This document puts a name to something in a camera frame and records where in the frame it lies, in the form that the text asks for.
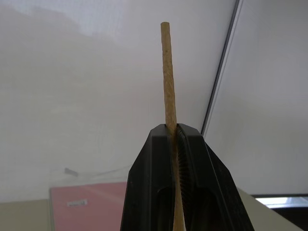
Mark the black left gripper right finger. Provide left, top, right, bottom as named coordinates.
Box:
left=177, top=123, right=254, bottom=231

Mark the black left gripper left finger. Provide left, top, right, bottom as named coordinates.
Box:
left=120, top=124, right=180, bottom=231

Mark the wooden chopstick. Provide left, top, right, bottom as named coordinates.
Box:
left=160, top=22, right=188, bottom=231

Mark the pink folder with white label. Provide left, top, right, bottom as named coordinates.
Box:
left=50, top=181, right=128, bottom=231

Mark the beige cabinet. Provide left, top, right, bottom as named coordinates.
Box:
left=0, top=198, right=52, bottom=231

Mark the dark metal partition frame strip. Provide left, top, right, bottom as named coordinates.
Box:
left=201, top=0, right=244, bottom=138

